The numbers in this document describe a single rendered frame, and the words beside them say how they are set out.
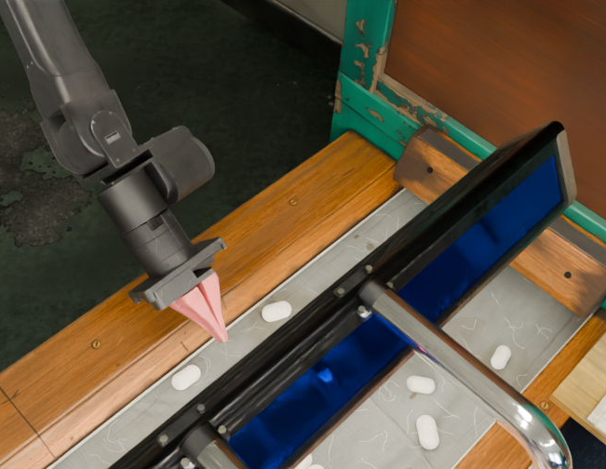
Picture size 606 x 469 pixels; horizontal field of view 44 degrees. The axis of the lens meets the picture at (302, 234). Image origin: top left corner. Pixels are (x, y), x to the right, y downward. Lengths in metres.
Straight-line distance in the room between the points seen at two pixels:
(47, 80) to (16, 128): 1.49
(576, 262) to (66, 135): 0.57
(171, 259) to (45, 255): 1.19
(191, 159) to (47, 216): 1.24
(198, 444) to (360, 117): 0.73
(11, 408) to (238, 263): 0.31
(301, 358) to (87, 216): 1.56
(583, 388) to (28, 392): 0.61
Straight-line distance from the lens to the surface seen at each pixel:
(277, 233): 0.97
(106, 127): 0.77
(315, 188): 1.02
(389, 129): 1.06
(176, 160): 0.81
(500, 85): 0.92
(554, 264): 0.93
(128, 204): 0.78
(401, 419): 0.88
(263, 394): 0.47
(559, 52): 0.86
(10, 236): 2.02
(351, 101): 1.09
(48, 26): 0.80
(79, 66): 0.79
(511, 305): 0.99
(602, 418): 0.91
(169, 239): 0.78
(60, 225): 2.01
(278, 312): 0.91
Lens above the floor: 1.53
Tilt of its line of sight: 52 degrees down
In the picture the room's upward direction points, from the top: 5 degrees clockwise
